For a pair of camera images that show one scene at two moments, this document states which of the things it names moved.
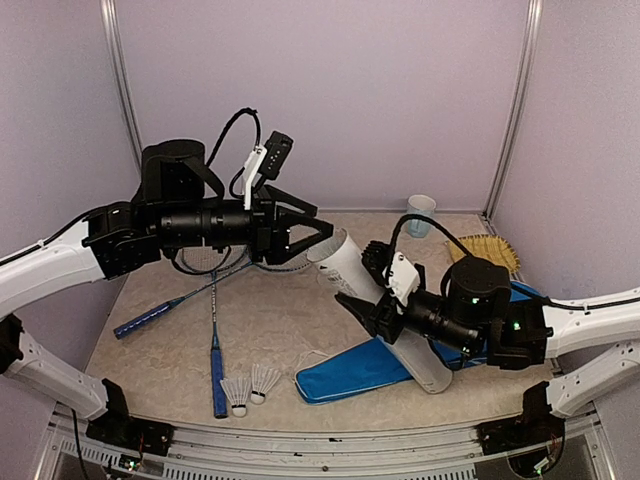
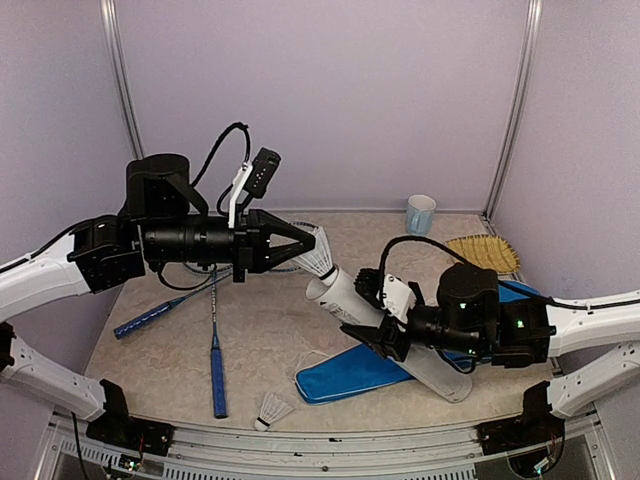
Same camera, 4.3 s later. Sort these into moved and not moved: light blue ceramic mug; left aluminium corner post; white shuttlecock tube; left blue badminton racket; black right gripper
Moved: white shuttlecock tube; black right gripper
Not moved: left aluminium corner post; light blue ceramic mug; left blue badminton racket
